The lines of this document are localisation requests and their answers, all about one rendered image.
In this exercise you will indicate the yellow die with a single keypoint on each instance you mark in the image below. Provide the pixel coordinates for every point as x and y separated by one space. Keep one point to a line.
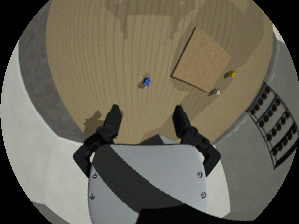
231 73

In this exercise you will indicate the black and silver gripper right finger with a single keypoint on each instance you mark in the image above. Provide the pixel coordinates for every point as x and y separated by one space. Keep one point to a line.
189 135

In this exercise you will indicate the brown square mat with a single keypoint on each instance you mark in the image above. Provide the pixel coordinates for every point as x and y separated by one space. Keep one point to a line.
202 61

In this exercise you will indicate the blue die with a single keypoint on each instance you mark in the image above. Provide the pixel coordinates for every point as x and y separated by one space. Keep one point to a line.
146 81

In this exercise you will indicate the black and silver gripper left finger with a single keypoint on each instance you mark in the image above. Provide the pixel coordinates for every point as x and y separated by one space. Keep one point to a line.
104 135

